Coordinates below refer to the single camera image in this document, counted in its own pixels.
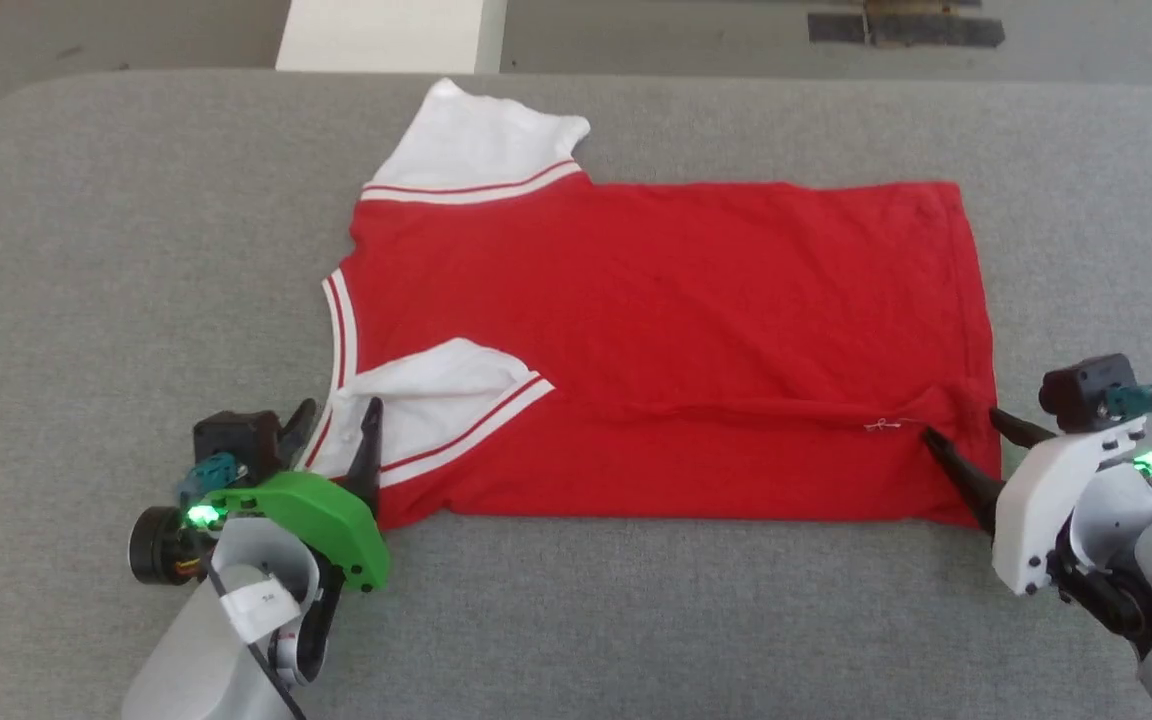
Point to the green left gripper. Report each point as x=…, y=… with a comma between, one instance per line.
x=326, y=515

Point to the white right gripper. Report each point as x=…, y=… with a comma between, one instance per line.
x=1036, y=500

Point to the red and white polo shirt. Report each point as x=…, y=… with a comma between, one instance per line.
x=686, y=320

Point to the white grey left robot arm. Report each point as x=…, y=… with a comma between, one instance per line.
x=191, y=655

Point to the white board beyond table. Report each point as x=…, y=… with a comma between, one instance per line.
x=386, y=35

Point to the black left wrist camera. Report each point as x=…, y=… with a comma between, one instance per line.
x=236, y=438

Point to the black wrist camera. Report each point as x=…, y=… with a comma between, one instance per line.
x=1086, y=390
x=236, y=438

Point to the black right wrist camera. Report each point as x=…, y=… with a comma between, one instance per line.
x=1086, y=390

